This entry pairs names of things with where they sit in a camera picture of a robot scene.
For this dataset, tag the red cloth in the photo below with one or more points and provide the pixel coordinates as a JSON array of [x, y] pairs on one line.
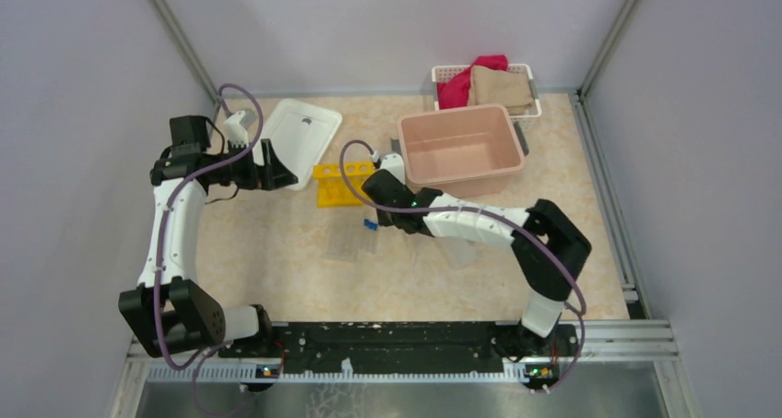
[[454, 92]]

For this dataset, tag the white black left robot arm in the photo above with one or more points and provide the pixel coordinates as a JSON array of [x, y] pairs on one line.
[[168, 311]]

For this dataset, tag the yellow test tube rack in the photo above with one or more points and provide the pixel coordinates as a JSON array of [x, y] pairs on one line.
[[332, 192]]

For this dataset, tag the white plastic tray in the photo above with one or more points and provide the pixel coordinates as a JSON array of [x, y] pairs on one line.
[[298, 134]]

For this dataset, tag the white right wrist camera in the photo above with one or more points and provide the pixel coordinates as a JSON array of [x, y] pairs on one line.
[[392, 162]]

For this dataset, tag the beige cloth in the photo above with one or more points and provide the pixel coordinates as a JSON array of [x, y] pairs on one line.
[[509, 89]]

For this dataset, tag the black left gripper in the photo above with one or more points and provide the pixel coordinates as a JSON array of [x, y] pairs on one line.
[[272, 174]]

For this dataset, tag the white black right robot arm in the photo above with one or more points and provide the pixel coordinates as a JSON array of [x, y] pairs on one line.
[[549, 249]]

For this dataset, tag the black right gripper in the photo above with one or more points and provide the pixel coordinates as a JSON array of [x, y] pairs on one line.
[[382, 219]]

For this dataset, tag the white perforated basket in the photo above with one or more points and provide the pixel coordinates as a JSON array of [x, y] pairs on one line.
[[446, 72]]

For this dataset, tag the pink plastic tub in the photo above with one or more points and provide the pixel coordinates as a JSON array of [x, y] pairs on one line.
[[466, 152]]

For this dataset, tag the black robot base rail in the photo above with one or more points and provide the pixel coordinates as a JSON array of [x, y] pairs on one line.
[[404, 348]]

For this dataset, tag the blue capped small tubes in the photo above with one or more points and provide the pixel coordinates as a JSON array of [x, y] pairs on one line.
[[370, 224]]

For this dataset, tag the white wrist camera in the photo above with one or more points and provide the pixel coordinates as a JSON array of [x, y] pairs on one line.
[[392, 162], [236, 129]]

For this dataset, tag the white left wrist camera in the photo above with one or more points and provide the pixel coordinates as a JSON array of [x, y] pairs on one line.
[[236, 129]]

